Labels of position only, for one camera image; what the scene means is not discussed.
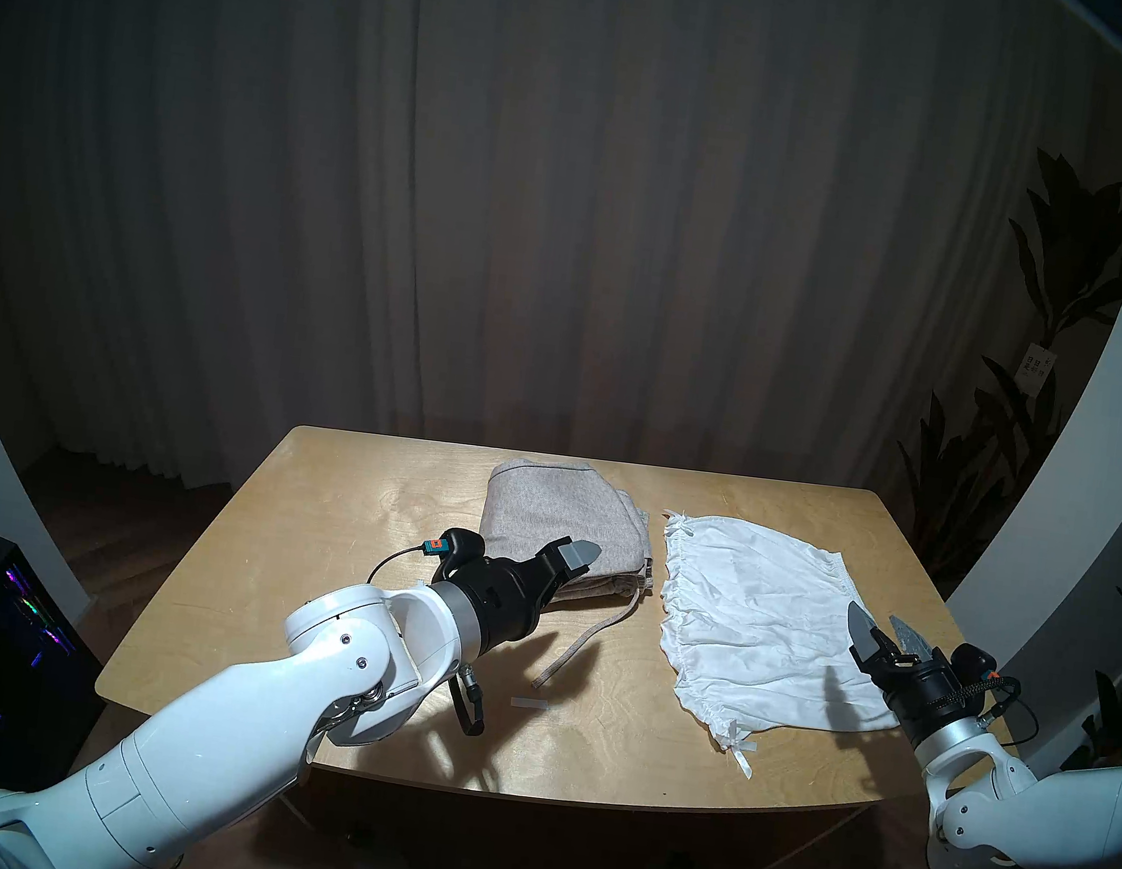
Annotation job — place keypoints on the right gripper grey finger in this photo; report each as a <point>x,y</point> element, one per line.
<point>861,626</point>
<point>908,637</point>

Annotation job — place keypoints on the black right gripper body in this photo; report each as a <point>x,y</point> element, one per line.
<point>930,687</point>

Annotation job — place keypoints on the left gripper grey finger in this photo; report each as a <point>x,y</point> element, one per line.
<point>578,549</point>

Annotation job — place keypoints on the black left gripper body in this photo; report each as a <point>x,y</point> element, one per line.
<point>501,603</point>

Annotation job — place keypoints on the white frilled shorts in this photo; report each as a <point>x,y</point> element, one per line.
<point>761,622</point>

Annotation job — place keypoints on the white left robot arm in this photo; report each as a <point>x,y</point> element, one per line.
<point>233,753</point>

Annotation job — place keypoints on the long white tape strip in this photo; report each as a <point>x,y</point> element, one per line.
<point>530,704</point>

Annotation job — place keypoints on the white paper plant tag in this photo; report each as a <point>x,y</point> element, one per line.
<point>1034,370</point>

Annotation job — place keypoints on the beige pleated curtain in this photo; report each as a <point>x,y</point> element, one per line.
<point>589,190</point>

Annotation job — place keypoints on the tall dark leafy plant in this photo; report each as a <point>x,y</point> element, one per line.
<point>1076,246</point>

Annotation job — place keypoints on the black computer tower with lights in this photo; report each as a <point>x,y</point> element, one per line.
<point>1,667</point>

